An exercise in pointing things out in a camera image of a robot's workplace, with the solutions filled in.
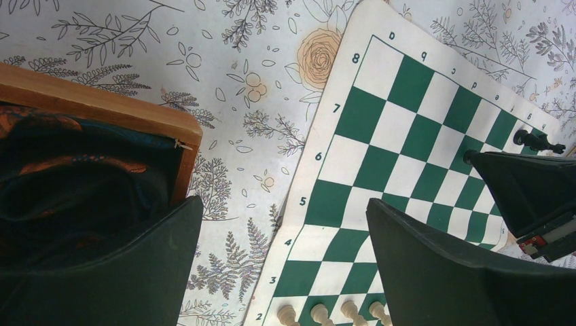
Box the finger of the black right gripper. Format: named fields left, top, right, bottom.
left=470, top=151, right=575, bottom=238

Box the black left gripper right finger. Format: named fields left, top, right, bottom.
left=366, top=198, right=575, bottom=325

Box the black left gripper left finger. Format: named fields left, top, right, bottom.
left=1, top=196, right=203, bottom=325

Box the black knight piece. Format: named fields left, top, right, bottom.
left=513, top=129, right=566, bottom=154

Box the black pawn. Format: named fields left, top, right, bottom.
left=463, top=149, right=478, bottom=165

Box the white chess piece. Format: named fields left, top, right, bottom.
left=310, top=304, right=335, bottom=326
left=276, top=305, right=300, bottom=326
left=341, top=300, right=367, bottom=326
left=369, top=302, right=392, bottom=326

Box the green white chess board mat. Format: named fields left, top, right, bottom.
left=244, top=1, right=560, bottom=325

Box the floral tablecloth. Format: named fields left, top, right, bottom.
left=1, top=1, right=575, bottom=325

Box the wooden compartment tray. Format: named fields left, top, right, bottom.
left=1, top=63, right=202, bottom=204

